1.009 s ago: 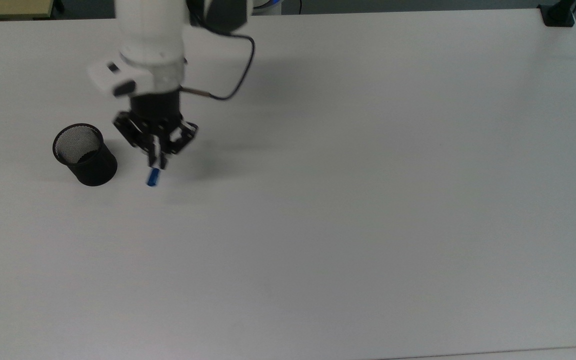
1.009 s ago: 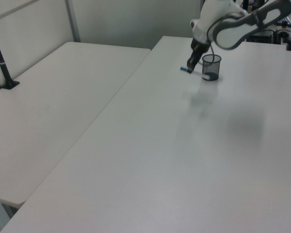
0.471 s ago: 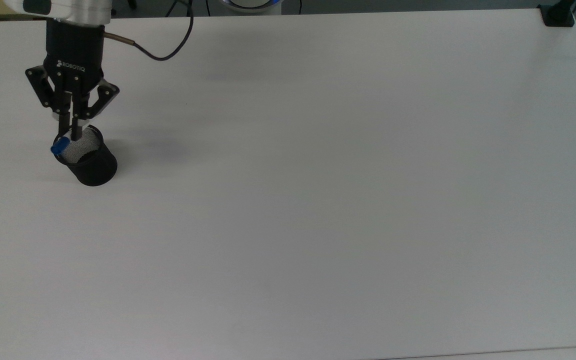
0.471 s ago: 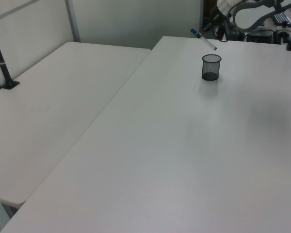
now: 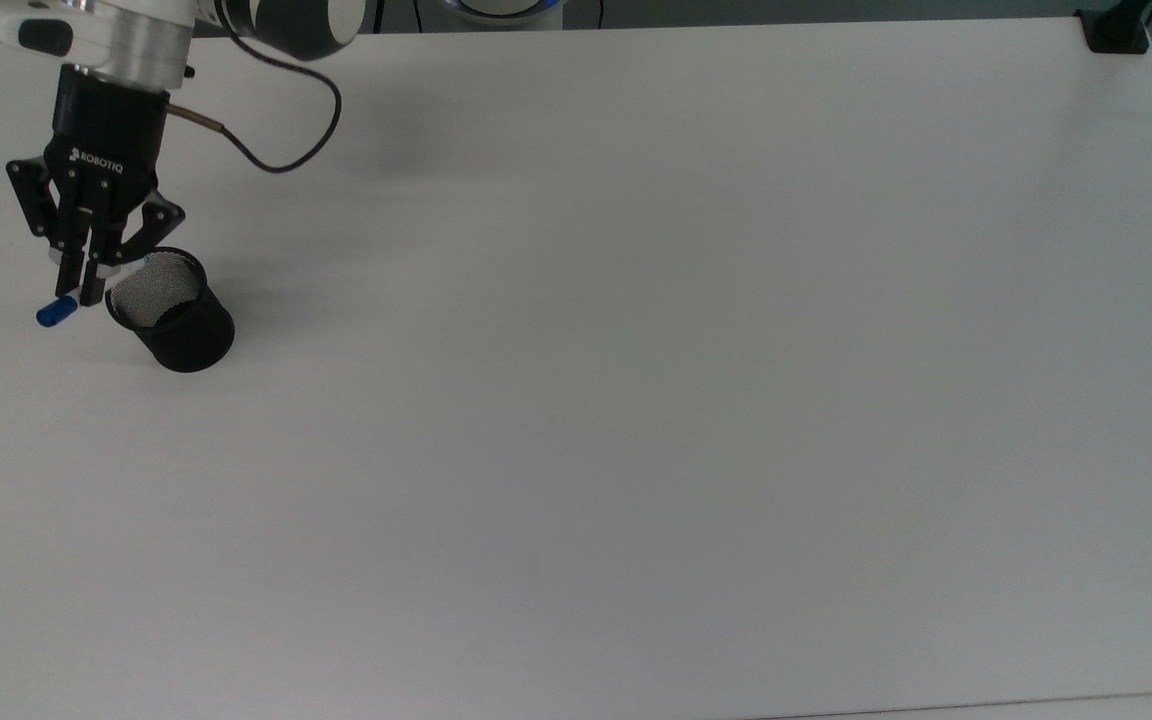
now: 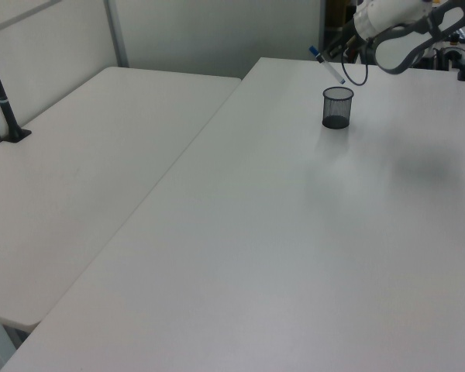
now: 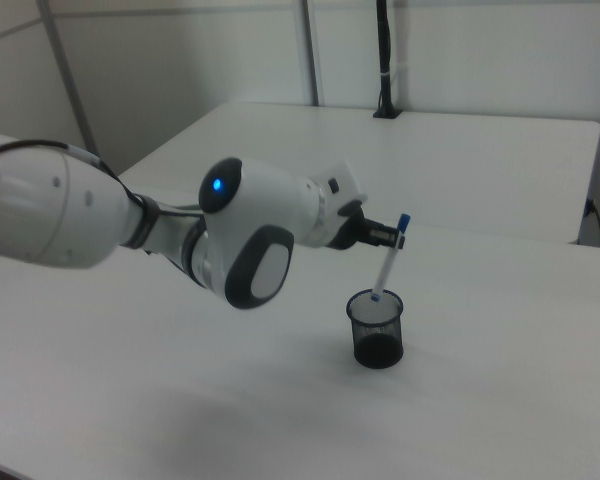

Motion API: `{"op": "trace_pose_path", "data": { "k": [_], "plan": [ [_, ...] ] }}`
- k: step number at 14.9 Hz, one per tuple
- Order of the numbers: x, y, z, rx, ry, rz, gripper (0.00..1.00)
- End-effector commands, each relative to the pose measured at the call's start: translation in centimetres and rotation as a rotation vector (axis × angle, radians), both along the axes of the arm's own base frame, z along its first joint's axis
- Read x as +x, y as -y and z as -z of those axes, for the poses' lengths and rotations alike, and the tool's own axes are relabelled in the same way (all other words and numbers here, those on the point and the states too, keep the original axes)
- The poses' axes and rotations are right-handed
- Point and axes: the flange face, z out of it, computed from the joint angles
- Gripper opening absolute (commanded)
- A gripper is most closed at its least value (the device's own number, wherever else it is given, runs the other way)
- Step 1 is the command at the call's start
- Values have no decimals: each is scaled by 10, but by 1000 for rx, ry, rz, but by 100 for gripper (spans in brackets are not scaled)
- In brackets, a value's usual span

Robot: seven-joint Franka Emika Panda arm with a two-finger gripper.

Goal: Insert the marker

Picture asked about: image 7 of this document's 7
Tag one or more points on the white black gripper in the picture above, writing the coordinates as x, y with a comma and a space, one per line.
341, 205

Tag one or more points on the blue capped white marker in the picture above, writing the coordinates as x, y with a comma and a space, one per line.
391, 256

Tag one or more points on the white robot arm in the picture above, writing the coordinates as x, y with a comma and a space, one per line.
130, 220

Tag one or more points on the black mesh pen cup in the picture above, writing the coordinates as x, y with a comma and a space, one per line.
376, 330

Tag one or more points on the black camera stand pole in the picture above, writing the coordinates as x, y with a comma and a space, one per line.
385, 65

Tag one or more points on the grey partition frame post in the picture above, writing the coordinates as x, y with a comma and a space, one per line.
67, 75
314, 50

